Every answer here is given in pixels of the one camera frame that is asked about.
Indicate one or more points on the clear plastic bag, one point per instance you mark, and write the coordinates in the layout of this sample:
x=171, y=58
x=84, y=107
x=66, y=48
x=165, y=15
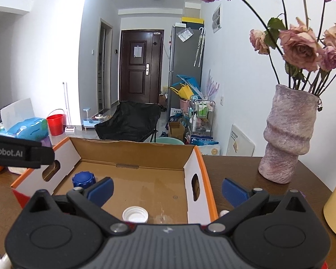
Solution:
x=184, y=35

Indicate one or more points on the white mop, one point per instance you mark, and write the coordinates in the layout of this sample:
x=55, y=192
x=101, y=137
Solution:
x=70, y=129

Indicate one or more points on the bunch of dried pink roses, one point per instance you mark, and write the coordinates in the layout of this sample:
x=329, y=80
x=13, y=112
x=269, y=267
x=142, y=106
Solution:
x=299, y=47

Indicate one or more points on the white printed bag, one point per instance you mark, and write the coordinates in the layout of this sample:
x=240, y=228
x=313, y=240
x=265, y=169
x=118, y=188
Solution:
x=211, y=150

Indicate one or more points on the interior door frame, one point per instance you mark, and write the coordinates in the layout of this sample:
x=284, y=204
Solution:
x=100, y=61

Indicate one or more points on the purple feather decoration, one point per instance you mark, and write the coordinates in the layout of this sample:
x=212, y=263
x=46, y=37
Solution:
x=212, y=86

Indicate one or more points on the green plastic basin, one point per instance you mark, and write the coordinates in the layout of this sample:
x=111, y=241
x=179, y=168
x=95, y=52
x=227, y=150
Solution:
x=170, y=140

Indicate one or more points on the blue plastic item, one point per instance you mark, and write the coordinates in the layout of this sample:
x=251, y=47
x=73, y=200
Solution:
x=191, y=82

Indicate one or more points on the green lotion bottle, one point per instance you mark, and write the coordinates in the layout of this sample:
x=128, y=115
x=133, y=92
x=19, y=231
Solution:
x=203, y=109

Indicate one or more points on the pink textured vase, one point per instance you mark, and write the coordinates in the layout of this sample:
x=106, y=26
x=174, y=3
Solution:
x=288, y=134

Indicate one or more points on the white paper on door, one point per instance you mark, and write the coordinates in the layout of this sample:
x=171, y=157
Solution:
x=138, y=51

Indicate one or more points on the blue pet feeder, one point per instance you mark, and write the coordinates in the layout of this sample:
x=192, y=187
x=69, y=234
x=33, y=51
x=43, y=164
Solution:
x=89, y=122

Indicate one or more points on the grey refrigerator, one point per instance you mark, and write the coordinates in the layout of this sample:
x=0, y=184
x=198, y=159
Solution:
x=184, y=61

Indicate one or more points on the blue printed bag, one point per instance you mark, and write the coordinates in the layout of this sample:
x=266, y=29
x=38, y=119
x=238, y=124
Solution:
x=201, y=140

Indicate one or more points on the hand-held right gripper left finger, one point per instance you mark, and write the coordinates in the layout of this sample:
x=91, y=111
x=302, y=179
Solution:
x=102, y=191

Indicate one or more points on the blue white package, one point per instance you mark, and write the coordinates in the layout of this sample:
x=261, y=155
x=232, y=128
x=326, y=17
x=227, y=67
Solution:
x=176, y=115

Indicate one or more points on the orange white cardboard box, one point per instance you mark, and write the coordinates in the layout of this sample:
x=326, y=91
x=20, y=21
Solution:
x=145, y=185

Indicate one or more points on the yellow black box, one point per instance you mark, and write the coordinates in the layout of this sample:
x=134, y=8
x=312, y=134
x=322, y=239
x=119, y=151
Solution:
x=193, y=19

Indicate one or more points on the small brown cardboard box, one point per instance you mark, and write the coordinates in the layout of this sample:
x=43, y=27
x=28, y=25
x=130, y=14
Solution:
x=175, y=130

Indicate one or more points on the white board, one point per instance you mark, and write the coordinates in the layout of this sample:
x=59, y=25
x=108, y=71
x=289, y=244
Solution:
x=242, y=143

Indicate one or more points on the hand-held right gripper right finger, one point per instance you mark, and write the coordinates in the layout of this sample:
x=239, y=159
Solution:
x=233, y=192

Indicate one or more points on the red bucket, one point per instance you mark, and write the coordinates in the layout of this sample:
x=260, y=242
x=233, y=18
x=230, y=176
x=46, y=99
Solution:
x=55, y=124

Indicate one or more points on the yellow watering can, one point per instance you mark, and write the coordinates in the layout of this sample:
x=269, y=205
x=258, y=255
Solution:
x=186, y=91

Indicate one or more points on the blue bottle cap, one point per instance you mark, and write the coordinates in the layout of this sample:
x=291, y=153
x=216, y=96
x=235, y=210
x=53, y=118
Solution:
x=82, y=178

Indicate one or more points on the white tissue sheet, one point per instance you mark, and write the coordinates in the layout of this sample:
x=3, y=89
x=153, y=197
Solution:
x=16, y=112

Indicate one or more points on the small white object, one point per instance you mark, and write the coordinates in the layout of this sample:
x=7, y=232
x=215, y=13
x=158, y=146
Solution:
x=224, y=213

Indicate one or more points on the blue tissue pack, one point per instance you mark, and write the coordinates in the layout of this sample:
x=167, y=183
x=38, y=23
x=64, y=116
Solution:
x=30, y=129

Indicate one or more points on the pink bucket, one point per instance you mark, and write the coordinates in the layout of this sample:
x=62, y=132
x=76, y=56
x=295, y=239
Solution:
x=184, y=103

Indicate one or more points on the metal trolley rack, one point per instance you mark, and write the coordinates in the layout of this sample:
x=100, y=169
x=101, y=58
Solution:
x=197, y=133

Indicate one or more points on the white bottle cap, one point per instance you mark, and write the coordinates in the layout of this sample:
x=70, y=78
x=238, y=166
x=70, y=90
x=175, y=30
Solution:
x=135, y=215

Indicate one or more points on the white folded umbrella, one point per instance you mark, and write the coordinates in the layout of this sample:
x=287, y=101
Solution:
x=199, y=47

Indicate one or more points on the dark brown entrance door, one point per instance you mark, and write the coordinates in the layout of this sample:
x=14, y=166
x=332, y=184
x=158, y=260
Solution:
x=134, y=75

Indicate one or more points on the black folding chair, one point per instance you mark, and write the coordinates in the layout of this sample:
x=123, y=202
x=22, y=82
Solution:
x=128, y=120

